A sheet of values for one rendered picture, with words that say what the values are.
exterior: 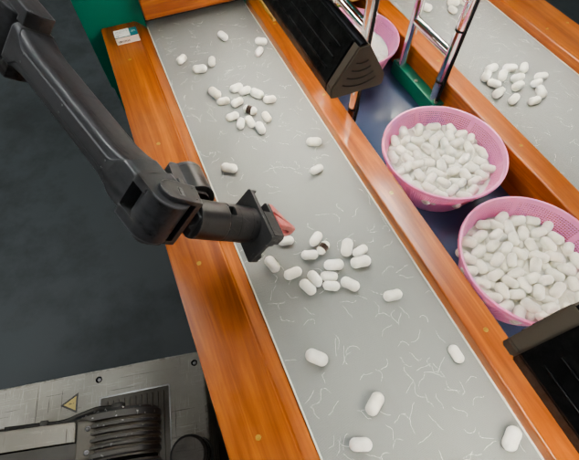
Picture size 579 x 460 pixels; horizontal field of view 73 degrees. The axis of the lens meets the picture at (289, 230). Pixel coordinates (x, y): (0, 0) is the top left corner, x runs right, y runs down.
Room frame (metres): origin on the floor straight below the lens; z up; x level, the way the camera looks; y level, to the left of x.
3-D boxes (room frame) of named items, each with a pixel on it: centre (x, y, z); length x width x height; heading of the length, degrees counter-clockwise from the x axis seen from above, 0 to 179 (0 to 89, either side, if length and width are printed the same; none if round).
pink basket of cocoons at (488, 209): (0.32, -0.44, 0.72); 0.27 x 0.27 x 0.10
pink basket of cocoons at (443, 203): (0.58, -0.33, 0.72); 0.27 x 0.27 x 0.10
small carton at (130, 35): (0.97, 0.43, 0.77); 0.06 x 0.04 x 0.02; 113
